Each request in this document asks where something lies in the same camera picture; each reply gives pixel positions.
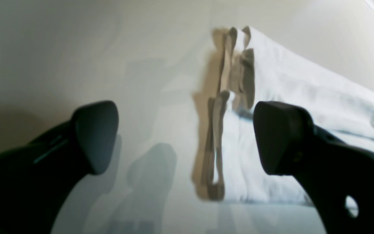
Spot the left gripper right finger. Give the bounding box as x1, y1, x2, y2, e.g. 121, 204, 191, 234
253, 102, 374, 234

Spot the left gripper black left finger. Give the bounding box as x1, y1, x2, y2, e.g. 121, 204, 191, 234
0, 100, 119, 234

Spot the white T-shirt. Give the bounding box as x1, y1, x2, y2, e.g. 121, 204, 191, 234
192, 26, 374, 207

